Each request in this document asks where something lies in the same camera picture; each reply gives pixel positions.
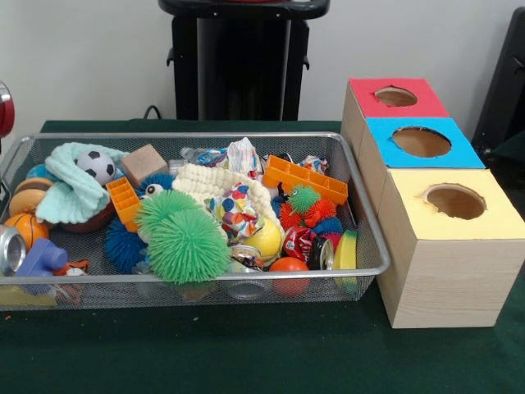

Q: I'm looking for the tiger plush toy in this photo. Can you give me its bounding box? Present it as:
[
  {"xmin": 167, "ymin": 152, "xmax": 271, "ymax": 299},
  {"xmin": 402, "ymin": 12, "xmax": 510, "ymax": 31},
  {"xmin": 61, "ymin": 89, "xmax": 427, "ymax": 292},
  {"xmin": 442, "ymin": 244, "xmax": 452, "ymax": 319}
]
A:
[{"xmin": 51, "ymin": 259, "xmax": 91, "ymax": 277}]

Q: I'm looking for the wooden box with three holes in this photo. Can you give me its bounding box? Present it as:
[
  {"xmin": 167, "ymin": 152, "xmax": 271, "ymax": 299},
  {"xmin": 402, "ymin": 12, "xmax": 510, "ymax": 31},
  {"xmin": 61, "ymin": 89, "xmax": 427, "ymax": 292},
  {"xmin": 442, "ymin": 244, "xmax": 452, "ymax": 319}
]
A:
[{"xmin": 340, "ymin": 78, "xmax": 525, "ymax": 329}]

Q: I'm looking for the colourful polka-dot cloth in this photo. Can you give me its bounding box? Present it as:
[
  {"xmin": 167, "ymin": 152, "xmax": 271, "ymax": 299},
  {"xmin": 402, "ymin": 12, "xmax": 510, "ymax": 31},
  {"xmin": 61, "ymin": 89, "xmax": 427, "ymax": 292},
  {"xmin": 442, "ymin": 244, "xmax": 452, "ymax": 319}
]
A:
[{"xmin": 209, "ymin": 185, "xmax": 267, "ymax": 243}]

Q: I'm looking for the yellow ball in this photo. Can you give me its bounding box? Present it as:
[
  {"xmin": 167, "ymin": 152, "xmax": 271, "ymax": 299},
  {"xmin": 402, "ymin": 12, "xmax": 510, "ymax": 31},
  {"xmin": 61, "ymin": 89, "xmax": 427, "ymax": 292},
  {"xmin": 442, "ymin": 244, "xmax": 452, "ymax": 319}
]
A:
[{"xmin": 246, "ymin": 218, "xmax": 284, "ymax": 262}]

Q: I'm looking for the orange plastic tray block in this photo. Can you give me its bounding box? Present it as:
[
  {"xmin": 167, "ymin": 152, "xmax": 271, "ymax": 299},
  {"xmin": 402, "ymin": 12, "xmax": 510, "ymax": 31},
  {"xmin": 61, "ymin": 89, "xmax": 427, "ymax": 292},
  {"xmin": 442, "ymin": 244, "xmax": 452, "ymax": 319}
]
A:
[{"xmin": 262, "ymin": 154, "xmax": 349, "ymax": 204}]

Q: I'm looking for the cream waffle cloth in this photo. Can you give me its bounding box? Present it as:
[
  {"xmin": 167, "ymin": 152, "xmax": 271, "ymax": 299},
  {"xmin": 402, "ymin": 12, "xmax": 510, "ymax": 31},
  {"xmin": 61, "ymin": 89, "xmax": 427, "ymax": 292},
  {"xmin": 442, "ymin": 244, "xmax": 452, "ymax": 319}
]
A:
[{"xmin": 172, "ymin": 164, "xmax": 280, "ymax": 239}]

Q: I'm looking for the large green spiky ball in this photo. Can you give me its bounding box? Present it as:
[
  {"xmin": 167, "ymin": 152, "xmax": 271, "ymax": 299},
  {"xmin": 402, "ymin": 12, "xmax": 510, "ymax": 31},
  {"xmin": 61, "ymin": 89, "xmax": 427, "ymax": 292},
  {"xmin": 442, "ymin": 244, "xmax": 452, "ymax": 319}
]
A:
[{"xmin": 148, "ymin": 209, "xmax": 232, "ymax": 285}]

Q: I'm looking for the green spiky googly-eyed toy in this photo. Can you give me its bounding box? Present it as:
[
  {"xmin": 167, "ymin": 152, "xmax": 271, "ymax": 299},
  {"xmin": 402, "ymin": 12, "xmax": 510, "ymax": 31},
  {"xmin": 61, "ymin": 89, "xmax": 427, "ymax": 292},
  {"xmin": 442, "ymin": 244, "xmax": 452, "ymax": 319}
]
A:
[{"xmin": 135, "ymin": 190, "xmax": 202, "ymax": 239}]

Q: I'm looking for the orange plastic toy piece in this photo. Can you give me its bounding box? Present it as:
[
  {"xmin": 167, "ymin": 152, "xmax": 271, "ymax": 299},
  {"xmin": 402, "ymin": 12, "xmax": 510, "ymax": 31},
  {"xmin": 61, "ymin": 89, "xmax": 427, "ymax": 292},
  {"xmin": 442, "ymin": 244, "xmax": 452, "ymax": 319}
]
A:
[{"xmin": 107, "ymin": 176, "xmax": 142, "ymax": 233}]

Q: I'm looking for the blue spiky ball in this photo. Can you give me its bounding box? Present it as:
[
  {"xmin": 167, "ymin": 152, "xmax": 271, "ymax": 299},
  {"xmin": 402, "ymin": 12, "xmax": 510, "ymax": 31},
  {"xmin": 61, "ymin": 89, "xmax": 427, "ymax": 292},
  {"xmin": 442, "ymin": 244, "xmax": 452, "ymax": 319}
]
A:
[{"xmin": 104, "ymin": 220, "xmax": 150, "ymax": 274}]

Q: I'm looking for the green cloth table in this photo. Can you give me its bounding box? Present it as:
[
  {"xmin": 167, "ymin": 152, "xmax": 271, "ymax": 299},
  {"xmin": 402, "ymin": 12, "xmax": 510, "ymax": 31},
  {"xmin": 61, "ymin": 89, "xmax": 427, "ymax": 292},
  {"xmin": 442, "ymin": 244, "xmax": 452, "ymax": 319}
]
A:
[{"xmin": 0, "ymin": 119, "xmax": 525, "ymax": 394}]

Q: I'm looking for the small soccer ball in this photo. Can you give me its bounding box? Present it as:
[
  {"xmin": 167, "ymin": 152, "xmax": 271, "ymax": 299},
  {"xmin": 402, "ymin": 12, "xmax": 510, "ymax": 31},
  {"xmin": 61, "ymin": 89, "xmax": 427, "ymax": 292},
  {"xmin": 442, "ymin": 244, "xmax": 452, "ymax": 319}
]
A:
[{"xmin": 76, "ymin": 150, "xmax": 117, "ymax": 185}]

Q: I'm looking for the mint green cloth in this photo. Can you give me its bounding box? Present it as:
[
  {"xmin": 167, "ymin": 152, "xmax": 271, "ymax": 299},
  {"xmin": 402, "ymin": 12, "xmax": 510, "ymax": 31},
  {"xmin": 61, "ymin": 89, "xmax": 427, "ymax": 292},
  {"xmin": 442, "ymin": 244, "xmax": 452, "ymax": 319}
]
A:
[{"xmin": 34, "ymin": 142, "xmax": 126, "ymax": 225}]

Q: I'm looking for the black floor stand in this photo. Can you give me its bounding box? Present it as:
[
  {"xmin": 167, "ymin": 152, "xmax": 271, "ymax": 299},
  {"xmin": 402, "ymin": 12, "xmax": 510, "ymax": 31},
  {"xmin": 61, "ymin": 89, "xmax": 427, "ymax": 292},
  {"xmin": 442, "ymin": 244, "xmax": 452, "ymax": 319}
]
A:
[{"xmin": 474, "ymin": 7, "xmax": 525, "ymax": 165}]

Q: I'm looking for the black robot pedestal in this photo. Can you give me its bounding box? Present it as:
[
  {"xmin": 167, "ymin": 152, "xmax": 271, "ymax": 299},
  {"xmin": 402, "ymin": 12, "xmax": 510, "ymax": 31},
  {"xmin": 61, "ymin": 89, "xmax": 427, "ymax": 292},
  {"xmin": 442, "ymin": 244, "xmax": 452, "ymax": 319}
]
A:
[{"xmin": 158, "ymin": 0, "xmax": 333, "ymax": 121}]

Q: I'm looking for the wire mesh bin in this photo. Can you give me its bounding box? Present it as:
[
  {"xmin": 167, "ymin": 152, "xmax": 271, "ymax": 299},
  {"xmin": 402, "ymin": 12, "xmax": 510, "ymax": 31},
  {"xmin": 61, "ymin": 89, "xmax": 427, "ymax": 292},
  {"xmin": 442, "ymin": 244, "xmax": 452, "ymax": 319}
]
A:
[{"xmin": 0, "ymin": 131, "xmax": 393, "ymax": 309}]

